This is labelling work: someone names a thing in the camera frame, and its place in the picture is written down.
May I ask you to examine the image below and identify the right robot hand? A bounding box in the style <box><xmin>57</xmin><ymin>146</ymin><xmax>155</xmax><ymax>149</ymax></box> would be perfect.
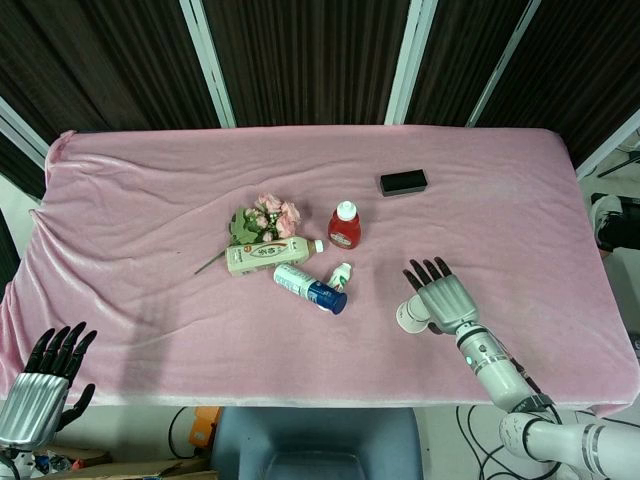
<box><xmin>402</xmin><ymin>256</ymin><xmax>482</xmax><ymax>337</ymax></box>

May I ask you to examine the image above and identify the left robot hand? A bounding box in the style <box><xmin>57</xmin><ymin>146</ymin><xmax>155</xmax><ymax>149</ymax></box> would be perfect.
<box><xmin>0</xmin><ymin>322</ymin><xmax>98</xmax><ymax>453</ymax></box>

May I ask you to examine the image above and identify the white cylinder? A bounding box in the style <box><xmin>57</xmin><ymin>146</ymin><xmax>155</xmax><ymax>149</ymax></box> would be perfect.
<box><xmin>395</xmin><ymin>294</ymin><xmax>435</xmax><ymax>335</ymax></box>

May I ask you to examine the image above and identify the cardboard box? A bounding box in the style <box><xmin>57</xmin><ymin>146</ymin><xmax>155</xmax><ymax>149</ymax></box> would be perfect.
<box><xmin>29</xmin><ymin>443</ymin><xmax>221</xmax><ymax>480</ymax></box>

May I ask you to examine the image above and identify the small green white bottle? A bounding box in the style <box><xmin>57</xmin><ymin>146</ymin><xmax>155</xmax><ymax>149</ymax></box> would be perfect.
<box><xmin>326</xmin><ymin>262</ymin><xmax>354</xmax><ymax>293</ymax></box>

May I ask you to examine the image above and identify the red sauce bottle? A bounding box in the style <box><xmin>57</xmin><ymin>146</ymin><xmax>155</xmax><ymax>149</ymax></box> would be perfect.
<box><xmin>327</xmin><ymin>200</ymin><xmax>363</xmax><ymax>251</ymax></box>

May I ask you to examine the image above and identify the black rectangular box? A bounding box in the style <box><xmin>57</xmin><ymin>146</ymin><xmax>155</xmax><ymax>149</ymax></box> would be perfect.
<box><xmin>379</xmin><ymin>168</ymin><xmax>431</xmax><ymax>198</ymax></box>

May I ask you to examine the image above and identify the blue white drink bottle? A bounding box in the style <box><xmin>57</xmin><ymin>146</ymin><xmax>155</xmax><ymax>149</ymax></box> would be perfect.
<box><xmin>272</xmin><ymin>262</ymin><xmax>349</xmax><ymax>317</ymax></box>

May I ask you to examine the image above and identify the pink velvet tablecloth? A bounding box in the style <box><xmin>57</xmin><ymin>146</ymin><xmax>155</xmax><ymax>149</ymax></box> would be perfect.
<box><xmin>0</xmin><ymin>124</ymin><xmax>640</xmax><ymax>419</ymax></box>

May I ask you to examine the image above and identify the orange device under table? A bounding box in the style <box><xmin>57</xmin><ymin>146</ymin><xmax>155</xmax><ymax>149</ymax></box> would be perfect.
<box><xmin>186</xmin><ymin>405</ymin><xmax>222</xmax><ymax>454</ymax></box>

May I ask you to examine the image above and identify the black white equipment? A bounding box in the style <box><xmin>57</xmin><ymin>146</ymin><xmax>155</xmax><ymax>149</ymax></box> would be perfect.
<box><xmin>588</xmin><ymin>192</ymin><xmax>640</xmax><ymax>257</ymax></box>

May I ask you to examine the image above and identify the beige tea drink bottle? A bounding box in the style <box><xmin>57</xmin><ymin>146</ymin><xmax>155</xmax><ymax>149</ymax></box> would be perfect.
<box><xmin>225</xmin><ymin>236</ymin><xmax>326</xmax><ymax>277</ymax></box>

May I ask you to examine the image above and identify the grey blue chair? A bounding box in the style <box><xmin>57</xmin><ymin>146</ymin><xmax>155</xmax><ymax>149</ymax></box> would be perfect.
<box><xmin>209</xmin><ymin>405</ymin><xmax>424</xmax><ymax>480</ymax></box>

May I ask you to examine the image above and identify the pink artificial flower bouquet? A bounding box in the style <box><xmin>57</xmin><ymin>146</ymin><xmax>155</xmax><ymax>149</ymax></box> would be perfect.
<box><xmin>194</xmin><ymin>193</ymin><xmax>302</xmax><ymax>275</ymax></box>

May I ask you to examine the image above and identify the black cable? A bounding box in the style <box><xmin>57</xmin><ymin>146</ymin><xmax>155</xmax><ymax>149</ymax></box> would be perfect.
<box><xmin>167</xmin><ymin>405</ymin><xmax>221</xmax><ymax>460</ymax></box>

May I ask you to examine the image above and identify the white partition frame post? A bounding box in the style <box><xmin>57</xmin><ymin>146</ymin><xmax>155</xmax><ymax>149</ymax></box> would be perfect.
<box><xmin>178</xmin><ymin>0</ymin><xmax>237</xmax><ymax>129</ymax></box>
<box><xmin>384</xmin><ymin>0</ymin><xmax>440</xmax><ymax>126</ymax></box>
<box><xmin>0</xmin><ymin>95</ymin><xmax>51</xmax><ymax>174</ymax></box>
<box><xmin>466</xmin><ymin>0</ymin><xmax>542</xmax><ymax>128</ymax></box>

